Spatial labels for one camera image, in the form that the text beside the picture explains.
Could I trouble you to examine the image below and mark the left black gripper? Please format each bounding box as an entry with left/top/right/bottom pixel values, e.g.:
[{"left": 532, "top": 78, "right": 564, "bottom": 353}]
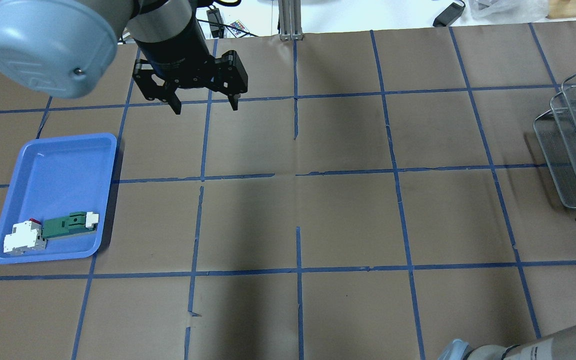
[{"left": 132, "top": 30, "right": 249, "bottom": 116}]

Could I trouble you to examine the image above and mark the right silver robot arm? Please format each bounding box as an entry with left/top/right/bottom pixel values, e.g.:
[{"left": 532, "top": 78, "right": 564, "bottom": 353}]
[{"left": 438, "top": 325, "right": 576, "bottom": 360}]

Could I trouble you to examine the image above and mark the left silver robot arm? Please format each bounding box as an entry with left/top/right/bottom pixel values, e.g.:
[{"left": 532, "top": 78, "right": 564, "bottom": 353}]
[{"left": 0, "top": 0, "right": 249, "bottom": 114}]

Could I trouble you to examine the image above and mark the blue plastic tray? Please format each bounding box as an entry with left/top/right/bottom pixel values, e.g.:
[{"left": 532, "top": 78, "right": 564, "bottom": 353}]
[{"left": 0, "top": 132, "right": 118, "bottom": 264}]

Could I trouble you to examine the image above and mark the green terminal block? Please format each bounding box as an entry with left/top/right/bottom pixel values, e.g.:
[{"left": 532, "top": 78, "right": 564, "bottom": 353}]
[{"left": 42, "top": 211, "right": 100, "bottom": 239}]

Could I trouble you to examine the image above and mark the white circuit breaker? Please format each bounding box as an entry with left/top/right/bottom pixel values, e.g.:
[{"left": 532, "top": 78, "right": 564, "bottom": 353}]
[{"left": 3, "top": 218, "right": 47, "bottom": 256}]

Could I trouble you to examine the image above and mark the black power adapter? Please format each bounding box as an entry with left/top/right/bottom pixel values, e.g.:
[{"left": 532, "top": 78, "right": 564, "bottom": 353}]
[{"left": 432, "top": 0, "right": 467, "bottom": 28}]

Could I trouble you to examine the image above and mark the clear plastic bag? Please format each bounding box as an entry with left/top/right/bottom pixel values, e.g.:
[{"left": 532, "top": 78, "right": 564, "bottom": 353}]
[{"left": 467, "top": 0, "right": 549, "bottom": 23}]

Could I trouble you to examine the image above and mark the wooden board stand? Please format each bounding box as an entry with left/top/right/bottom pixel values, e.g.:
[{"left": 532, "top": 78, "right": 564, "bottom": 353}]
[{"left": 546, "top": 0, "right": 576, "bottom": 20}]

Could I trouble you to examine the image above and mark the aluminium frame post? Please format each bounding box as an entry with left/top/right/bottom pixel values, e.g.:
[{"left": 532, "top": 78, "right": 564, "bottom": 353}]
[{"left": 278, "top": 0, "right": 304, "bottom": 42}]

